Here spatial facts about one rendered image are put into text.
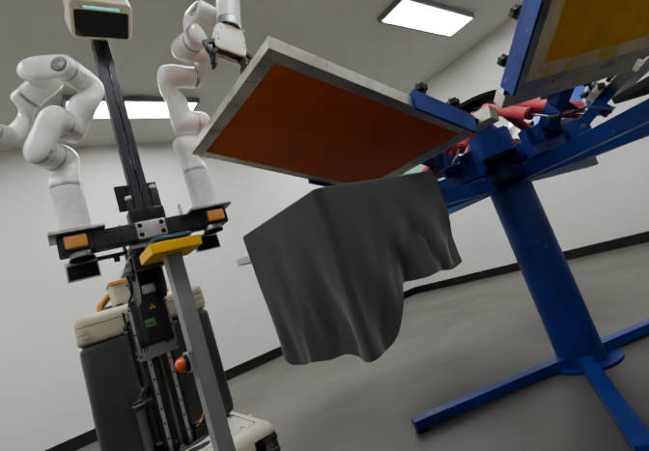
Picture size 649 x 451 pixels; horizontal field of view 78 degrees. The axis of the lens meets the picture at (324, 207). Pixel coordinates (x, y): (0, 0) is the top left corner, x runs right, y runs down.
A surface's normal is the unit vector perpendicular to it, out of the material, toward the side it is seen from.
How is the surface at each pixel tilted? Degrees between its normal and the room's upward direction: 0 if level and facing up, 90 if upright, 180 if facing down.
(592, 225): 90
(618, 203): 90
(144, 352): 90
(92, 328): 90
